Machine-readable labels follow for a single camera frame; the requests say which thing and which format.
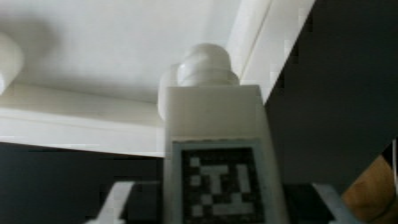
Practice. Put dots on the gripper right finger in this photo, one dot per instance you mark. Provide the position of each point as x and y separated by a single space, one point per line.
333 203

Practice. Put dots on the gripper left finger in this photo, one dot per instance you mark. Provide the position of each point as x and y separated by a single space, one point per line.
111 211

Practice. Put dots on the white table leg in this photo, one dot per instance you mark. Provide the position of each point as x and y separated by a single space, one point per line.
223 186

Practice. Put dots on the white square tabletop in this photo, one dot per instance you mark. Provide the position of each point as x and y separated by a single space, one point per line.
86 51

